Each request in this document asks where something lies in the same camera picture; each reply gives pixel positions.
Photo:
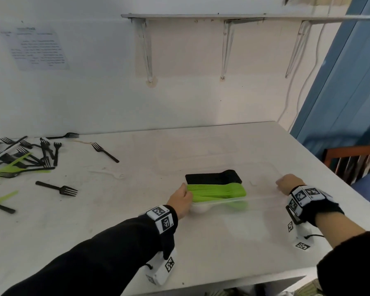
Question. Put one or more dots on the person's right hand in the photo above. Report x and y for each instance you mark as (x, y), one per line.
(291, 183)

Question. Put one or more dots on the person's left hand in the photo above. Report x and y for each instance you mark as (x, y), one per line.
(180, 201)

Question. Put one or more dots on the clear plastic container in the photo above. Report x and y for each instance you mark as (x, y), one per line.
(265, 188)

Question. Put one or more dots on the stack of white spoons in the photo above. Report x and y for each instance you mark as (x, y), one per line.
(206, 208)

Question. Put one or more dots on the stack of green spoons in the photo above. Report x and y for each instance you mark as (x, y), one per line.
(219, 191)

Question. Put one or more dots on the stack of black spoons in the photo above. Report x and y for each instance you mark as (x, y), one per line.
(212, 177)

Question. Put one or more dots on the pile of white plastic forks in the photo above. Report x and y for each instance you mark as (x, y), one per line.
(108, 173)

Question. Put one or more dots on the pile of black plastic forks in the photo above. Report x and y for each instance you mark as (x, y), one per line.
(55, 188)

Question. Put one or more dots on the pile of plastic cutlery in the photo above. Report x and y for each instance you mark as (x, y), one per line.
(6, 172)

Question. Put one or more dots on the person's left forearm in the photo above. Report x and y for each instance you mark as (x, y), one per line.
(89, 262)

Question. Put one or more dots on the black marker left wrist band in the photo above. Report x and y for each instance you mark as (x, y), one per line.
(163, 225)

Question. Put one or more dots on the black marker wrist band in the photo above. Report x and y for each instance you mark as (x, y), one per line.
(163, 225)
(317, 203)

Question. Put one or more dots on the black marker right wrist band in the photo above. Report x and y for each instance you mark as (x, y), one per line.
(317, 203)

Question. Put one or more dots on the blue fabric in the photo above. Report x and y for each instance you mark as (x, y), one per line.
(368, 188)

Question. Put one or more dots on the blue door panel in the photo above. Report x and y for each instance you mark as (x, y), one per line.
(348, 89)

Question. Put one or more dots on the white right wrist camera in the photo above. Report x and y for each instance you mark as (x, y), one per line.
(302, 240)

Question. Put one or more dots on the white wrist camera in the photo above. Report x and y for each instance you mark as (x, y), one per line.
(302, 240)
(160, 271)

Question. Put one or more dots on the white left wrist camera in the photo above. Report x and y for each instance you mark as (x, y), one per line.
(160, 271)

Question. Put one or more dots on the metal wall bracket frame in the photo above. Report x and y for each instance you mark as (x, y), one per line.
(148, 52)

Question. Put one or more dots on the printed paper wall notice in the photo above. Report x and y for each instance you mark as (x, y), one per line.
(37, 49)

